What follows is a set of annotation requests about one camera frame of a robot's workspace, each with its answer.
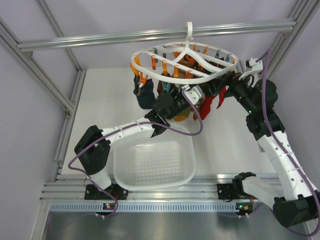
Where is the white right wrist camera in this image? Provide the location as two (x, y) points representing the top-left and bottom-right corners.
(245, 58), (264, 75)

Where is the translucent white plastic basket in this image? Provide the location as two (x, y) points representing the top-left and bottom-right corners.
(113, 123), (197, 191)

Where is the white round clip hanger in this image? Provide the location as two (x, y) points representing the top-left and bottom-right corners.
(129, 22), (239, 88)

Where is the teal clothes peg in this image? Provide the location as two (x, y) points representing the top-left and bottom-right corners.
(162, 81), (172, 93)

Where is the perforated cable tray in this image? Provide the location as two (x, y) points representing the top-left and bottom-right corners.
(49, 201), (253, 214)

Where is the orange clothes peg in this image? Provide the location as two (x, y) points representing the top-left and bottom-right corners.
(162, 60), (170, 76)

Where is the olive striped sock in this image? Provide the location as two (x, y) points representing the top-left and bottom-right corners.
(172, 53), (208, 122)

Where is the red santa sock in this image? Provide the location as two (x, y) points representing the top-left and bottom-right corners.
(216, 86), (227, 109)

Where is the navy blue sock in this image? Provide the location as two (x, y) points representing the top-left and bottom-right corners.
(133, 76), (156, 110)

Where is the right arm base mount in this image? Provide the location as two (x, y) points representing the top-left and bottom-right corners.
(216, 172), (257, 202)

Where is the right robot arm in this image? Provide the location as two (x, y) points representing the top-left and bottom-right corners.
(217, 73), (320, 228)

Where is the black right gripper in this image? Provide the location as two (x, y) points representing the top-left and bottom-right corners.
(206, 70), (258, 114)

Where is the brown sock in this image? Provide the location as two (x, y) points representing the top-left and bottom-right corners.
(156, 80), (176, 95)

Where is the aluminium top rail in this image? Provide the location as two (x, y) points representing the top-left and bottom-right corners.
(17, 18), (297, 52)

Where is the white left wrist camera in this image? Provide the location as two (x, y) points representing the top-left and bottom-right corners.
(181, 84), (205, 106)

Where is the plain red sock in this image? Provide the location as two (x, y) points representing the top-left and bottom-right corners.
(199, 96), (215, 121)

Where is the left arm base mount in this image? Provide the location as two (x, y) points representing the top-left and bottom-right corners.
(84, 184), (129, 200)

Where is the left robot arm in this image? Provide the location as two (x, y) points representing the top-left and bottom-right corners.
(74, 80), (226, 199)

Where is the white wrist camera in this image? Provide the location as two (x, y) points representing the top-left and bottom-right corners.
(245, 58), (264, 75)
(181, 84), (205, 106)

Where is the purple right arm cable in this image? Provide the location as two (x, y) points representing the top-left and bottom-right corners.
(257, 48), (320, 237)

